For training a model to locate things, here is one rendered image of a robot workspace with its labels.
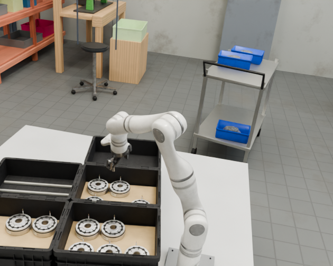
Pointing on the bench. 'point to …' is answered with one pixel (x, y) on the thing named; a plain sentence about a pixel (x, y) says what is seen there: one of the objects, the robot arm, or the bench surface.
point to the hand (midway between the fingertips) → (119, 163)
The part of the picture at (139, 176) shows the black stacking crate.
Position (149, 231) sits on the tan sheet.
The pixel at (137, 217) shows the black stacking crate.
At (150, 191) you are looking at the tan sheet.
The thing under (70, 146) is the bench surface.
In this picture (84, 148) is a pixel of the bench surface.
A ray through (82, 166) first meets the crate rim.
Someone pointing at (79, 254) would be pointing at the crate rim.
